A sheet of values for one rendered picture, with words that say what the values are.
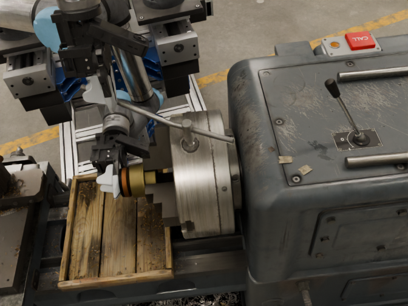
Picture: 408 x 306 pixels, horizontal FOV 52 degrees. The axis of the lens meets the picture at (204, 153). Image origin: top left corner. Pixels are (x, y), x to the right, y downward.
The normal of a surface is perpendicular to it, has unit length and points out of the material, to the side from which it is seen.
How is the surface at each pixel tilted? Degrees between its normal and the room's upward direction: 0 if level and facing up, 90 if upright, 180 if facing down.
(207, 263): 0
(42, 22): 89
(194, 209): 66
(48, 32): 89
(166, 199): 4
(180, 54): 90
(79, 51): 73
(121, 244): 0
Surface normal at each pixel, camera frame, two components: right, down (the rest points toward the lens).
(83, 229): -0.07, -0.62
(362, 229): 0.09, 0.77
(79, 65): 0.07, 0.55
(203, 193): 0.03, 0.23
